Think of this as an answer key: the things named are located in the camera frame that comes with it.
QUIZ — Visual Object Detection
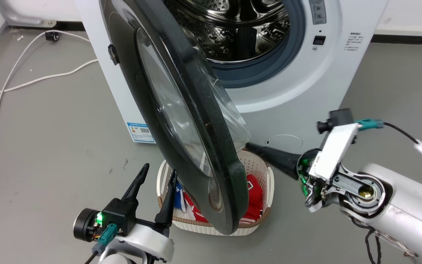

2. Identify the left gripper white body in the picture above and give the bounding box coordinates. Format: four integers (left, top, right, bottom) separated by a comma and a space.
116, 219, 175, 264

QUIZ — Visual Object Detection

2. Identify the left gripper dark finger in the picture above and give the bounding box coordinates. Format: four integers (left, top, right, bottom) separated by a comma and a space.
155, 169, 178, 228
121, 163, 150, 203

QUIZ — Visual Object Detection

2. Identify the right gripper white green body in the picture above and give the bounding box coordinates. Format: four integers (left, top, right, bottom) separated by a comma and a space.
297, 123, 359, 213

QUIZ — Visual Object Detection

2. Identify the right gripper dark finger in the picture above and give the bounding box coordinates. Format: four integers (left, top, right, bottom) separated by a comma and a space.
245, 142, 302, 180

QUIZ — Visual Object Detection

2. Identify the black round washing machine door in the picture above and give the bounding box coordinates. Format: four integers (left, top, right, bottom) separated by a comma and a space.
99, 0, 252, 236

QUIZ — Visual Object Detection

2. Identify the white front-load washing machine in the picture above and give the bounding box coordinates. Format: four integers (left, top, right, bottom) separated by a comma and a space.
75, 0, 389, 154

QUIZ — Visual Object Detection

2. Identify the grey rubber door gasket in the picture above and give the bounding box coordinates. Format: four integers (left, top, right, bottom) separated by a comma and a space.
206, 0, 307, 89

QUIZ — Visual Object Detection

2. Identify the blue white garment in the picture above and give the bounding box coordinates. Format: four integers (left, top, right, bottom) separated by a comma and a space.
174, 181, 188, 213

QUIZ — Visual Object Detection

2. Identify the round white filter cover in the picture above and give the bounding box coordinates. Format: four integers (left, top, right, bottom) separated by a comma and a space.
265, 134, 303, 153

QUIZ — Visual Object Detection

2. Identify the white woven laundry basket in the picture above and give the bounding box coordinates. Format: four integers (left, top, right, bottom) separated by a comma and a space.
156, 148, 275, 236

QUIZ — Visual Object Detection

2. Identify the red white garment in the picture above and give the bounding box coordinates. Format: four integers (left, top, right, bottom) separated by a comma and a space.
183, 174, 265, 225

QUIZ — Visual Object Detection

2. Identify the blue white energy label sticker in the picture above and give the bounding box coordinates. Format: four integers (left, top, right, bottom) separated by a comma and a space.
127, 122, 156, 143

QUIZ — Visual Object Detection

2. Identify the stainless steel washer drum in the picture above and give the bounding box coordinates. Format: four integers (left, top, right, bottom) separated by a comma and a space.
167, 0, 291, 63

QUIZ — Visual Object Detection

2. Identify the grey hinge plate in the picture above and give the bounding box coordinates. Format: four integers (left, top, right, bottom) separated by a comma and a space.
309, 0, 327, 25

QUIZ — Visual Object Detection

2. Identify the left teal cable connector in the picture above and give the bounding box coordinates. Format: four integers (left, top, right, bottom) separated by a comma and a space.
92, 223, 119, 255

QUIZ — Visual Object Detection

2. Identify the teal cable connector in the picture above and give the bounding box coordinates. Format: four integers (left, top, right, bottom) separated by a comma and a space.
356, 118, 385, 131
92, 223, 119, 255

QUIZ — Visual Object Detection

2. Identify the right teal cable connector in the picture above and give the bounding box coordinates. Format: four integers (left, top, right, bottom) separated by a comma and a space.
356, 118, 385, 131

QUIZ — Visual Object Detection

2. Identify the right thin black camera cable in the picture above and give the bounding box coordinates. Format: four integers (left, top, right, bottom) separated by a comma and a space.
382, 122, 422, 170

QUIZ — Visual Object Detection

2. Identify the black cable bundle under arm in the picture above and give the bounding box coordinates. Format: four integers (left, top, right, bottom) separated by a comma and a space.
350, 217, 417, 264

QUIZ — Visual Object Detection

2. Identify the white floor cable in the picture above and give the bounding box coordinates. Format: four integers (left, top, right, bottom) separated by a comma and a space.
0, 30, 91, 179
0, 59, 99, 102

